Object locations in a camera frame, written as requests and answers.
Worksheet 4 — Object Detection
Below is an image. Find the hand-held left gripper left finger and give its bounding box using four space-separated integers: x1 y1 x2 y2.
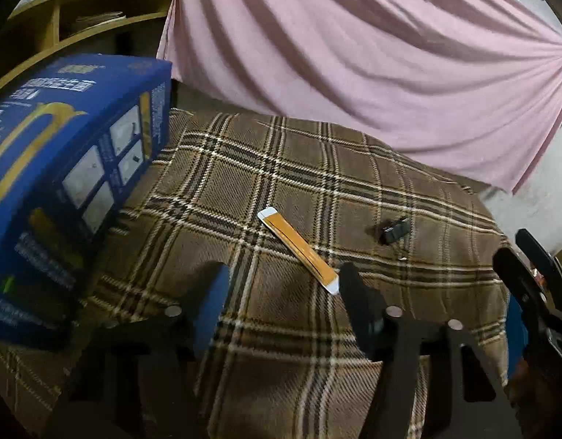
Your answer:
47 263 231 439

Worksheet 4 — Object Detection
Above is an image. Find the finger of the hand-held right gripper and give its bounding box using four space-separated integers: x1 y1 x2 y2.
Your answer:
516 229 562 316
494 247 556 330

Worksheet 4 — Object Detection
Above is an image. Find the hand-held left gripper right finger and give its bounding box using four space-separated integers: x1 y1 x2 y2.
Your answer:
338 262 524 439

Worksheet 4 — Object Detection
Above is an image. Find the blue plastic bin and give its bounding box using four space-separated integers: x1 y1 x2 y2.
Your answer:
507 297 529 376

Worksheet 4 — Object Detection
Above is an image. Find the orange stick sachet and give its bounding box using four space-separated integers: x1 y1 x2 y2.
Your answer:
257 207 340 296

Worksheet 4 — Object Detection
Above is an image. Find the small black clip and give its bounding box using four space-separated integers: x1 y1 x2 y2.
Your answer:
379 217 410 243

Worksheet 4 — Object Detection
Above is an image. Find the brown plaid blanket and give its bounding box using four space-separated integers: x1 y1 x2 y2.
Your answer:
0 107 513 439

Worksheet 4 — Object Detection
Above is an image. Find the blue cardboard box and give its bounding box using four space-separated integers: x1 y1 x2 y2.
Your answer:
0 52 174 353

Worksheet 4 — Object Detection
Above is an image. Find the pink hanging sheet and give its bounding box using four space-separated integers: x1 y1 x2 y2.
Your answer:
157 0 562 195

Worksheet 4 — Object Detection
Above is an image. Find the stack of flat papers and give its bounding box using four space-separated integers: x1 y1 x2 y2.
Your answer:
72 11 126 33

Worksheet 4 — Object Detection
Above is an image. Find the wooden shelf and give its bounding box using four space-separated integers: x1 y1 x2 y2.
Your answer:
0 0 178 101

